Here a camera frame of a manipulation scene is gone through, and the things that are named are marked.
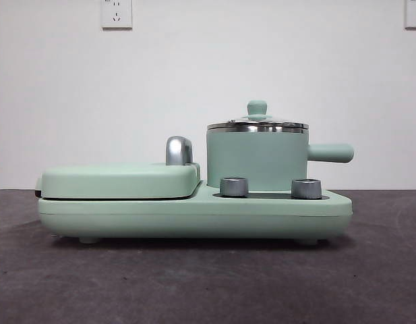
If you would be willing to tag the glass pot lid green knob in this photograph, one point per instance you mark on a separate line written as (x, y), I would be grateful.
(257, 107)

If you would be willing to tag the mint green grill lid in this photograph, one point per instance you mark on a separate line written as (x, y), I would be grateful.
(116, 180)

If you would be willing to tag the silver control knob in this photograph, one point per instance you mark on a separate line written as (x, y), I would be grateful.
(234, 186)
(306, 188)

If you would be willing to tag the mint green breakfast machine base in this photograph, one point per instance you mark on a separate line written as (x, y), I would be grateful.
(194, 216)

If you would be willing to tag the white wall socket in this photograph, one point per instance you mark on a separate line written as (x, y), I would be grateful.
(415, 13)
(116, 13)

